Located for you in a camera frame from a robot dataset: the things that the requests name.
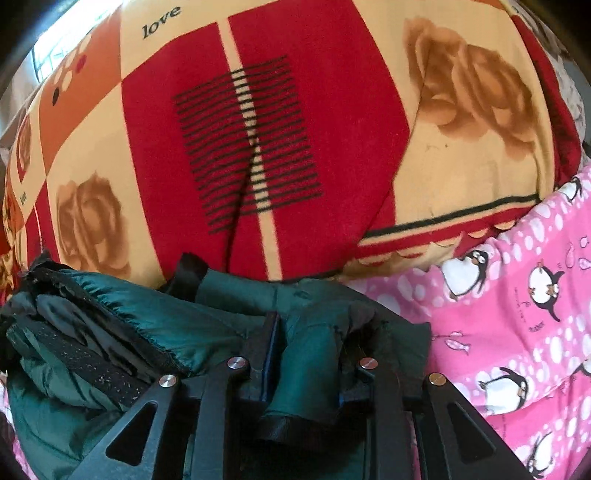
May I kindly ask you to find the dark green puffer jacket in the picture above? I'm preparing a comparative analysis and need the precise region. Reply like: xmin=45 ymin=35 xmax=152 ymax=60
xmin=1 ymin=254 xmax=432 ymax=479

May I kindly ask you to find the pink penguin quilt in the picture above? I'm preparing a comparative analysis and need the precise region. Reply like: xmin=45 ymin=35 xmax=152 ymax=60
xmin=0 ymin=165 xmax=591 ymax=480

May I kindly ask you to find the red beige rose blanket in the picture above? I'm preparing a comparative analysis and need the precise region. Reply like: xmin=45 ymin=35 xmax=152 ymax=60
xmin=1 ymin=1 xmax=584 ymax=294

